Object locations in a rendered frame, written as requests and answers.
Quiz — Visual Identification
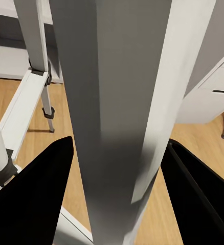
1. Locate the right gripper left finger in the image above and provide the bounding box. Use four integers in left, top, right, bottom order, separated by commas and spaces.
0, 136, 74, 245

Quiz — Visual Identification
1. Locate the camera tripod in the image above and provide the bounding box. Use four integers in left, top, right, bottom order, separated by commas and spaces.
0, 0, 216, 245

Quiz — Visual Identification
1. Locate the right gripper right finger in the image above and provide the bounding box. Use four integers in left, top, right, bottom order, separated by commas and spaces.
160, 139, 224, 245

